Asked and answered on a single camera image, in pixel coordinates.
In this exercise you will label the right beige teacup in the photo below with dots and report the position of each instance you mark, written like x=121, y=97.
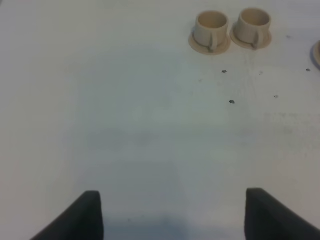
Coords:
x=252, y=26

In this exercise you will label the left teacup saucer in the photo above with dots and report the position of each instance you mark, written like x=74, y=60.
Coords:
x=205, y=50

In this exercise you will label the beige teapot saucer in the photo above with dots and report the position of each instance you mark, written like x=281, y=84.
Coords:
x=315, y=54

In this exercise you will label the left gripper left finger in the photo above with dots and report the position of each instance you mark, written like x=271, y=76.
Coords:
x=83, y=220

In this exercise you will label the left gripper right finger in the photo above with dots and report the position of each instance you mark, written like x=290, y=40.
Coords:
x=266, y=218

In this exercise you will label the beige teacup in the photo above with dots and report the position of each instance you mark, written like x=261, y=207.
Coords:
x=252, y=26
x=210, y=30

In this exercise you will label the left beige teacup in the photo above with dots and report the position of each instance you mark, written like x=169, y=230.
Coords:
x=210, y=30

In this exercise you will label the teacup saucer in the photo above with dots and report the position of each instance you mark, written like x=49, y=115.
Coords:
x=205, y=50
x=266, y=42

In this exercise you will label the right teacup saucer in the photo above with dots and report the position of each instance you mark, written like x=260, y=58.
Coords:
x=266, y=42

